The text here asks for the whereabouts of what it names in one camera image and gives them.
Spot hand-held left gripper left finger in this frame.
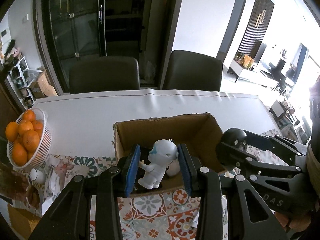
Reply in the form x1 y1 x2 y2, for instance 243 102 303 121
29 144 141 240

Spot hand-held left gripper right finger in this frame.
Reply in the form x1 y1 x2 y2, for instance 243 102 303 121
177 144 284 240

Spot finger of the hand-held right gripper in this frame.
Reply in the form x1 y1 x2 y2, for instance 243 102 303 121
215 141 304 188
244 130 310 167

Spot pink round night light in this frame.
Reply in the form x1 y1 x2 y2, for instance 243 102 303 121
166 159 180 177

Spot black round device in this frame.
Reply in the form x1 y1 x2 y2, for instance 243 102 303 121
221 128 248 153

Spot white robot figurine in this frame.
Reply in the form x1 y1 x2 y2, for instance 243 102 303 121
138 139 179 189

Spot brown cardboard box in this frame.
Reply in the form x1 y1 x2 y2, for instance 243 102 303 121
112 114 227 195

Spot person's right hand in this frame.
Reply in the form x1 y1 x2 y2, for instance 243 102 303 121
274 210 314 233

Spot person's clothed body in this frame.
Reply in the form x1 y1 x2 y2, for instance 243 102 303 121
306 80 320 205

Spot floral tissue pack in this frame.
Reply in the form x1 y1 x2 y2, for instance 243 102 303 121
43 158 86 205

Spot white tv cabinet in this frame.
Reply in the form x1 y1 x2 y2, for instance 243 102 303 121
226 59 281 88

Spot small white cup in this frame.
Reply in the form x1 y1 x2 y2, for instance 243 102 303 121
30 168 47 184

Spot white slatted fruit basket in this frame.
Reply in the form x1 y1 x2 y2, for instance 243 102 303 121
6 107 52 169

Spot dark dining chair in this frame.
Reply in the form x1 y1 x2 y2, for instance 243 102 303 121
69 56 140 95
162 50 223 92

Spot small brown bowl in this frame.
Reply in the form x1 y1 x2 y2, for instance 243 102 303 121
25 184 42 209

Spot pile of oranges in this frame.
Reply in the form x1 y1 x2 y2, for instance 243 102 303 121
5 109 44 167

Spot dried flower bunch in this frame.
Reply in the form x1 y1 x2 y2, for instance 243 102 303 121
0 160 31 203

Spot yellow flat box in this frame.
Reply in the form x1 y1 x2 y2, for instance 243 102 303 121
7 203 41 240

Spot open cardboard carton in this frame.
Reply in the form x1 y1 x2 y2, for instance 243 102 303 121
31 69 59 98

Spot dark interior door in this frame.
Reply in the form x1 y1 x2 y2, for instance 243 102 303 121
216 0 248 60

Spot white cube shelf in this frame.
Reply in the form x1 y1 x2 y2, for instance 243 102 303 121
7 56 34 108

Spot dark framed glass door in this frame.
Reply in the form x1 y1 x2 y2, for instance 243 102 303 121
33 0 187 92

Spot dark slatted wall panel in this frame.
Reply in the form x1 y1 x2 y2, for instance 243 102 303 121
236 0 275 63

